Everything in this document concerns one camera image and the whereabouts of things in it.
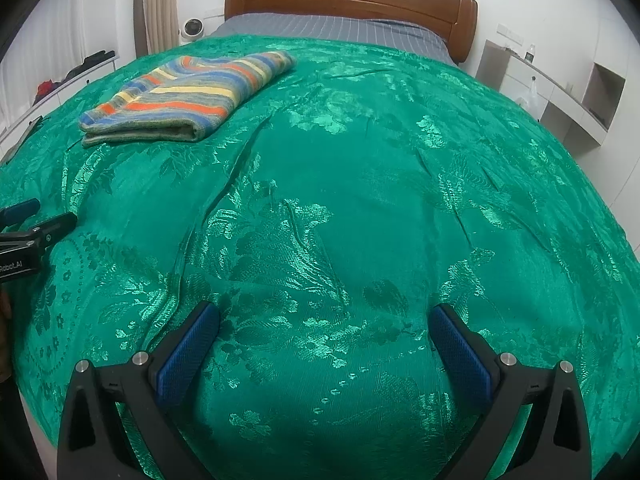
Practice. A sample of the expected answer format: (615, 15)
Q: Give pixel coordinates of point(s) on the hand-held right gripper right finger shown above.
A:
(462, 355)

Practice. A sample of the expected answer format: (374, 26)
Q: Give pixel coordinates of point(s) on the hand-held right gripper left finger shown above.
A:
(187, 350)

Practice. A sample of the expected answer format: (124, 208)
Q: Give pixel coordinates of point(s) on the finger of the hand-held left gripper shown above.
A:
(22, 208)
(50, 229)

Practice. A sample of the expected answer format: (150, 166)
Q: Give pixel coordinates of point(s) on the striped knitted sweater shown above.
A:
(190, 90)

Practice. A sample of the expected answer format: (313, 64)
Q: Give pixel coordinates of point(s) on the dark remote control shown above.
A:
(29, 130)

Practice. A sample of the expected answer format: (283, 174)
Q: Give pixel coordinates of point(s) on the red cloth item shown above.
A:
(47, 88)

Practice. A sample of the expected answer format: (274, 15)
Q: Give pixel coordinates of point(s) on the white low cabinet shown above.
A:
(75, 77)

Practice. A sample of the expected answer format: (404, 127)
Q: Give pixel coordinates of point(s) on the black item on cabinet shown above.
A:
(92, 62)

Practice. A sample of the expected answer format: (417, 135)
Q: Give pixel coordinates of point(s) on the green patterned blanket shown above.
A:
(350, 210)

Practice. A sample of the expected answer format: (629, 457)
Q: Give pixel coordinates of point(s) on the beige curtain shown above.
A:
(157, 5)

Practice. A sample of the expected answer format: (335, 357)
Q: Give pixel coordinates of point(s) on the small white fan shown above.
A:
(191, 29)

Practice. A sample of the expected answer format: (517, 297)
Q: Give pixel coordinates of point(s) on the clear plastic bottle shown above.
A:
(533, 97)

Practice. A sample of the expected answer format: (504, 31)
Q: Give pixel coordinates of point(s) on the dark capped bottle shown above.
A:
(530, 54)

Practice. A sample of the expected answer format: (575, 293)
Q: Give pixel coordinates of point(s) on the grey striped bed sheet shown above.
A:
(325, 27)

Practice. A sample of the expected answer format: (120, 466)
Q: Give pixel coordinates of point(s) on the white wall desk unit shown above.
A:
(565, 95)

